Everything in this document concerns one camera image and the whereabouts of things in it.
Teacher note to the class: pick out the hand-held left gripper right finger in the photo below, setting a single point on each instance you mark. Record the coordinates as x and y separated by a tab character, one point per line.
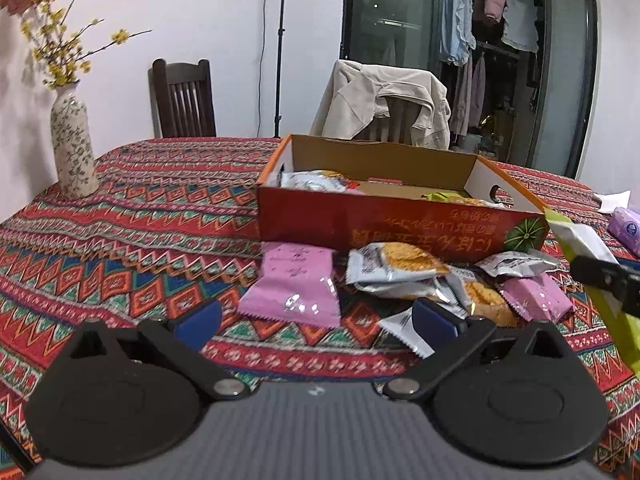
432	322

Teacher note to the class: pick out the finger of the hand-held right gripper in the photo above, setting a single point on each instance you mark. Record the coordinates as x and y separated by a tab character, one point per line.
610	277

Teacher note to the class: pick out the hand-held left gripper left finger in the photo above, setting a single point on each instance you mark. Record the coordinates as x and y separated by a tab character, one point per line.
197	322

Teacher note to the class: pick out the green snack packet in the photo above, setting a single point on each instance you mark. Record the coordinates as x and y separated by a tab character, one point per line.
580	240
450	198

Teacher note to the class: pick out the pile of white packets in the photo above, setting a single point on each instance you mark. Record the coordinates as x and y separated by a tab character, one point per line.
395	260

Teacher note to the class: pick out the orange cardboard box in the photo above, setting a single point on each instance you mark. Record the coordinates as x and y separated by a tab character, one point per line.
375	220

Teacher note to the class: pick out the white cracker snack packet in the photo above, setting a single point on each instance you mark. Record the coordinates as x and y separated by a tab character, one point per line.
310	181

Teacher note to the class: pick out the purple tissue pack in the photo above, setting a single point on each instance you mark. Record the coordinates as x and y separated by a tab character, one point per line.
627	227

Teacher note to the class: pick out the white paper sheet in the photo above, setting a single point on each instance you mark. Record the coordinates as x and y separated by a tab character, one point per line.
615	202

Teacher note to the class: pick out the brown wooden chair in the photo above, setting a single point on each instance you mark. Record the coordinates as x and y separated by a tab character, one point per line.
395	125

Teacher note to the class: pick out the floral ceramic vase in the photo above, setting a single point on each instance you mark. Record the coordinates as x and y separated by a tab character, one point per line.
72	155

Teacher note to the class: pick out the dark wooden chair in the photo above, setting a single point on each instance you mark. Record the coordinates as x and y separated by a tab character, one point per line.
160	105

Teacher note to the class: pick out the beige hanging garment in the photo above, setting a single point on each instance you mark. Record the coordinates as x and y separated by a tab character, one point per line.
460	100

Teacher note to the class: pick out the mauve hanging garment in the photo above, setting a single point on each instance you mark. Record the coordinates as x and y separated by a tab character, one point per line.
477	95

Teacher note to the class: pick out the beige jacket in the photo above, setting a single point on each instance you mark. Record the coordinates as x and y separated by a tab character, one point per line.
360	95

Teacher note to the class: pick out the white hanging top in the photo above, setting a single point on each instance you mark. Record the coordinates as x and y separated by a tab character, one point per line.
520	25

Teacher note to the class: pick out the studio light stand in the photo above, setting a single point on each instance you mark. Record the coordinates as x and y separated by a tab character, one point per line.
280	60

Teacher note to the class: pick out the yellow flower branches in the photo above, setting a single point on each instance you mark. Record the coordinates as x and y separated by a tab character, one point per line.
60	72

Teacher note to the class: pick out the light blue hanging shirt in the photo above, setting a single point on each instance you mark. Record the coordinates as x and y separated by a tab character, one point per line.
455	20

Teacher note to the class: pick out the dark framed glass sliding door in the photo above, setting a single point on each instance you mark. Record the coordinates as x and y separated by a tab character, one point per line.
390	10

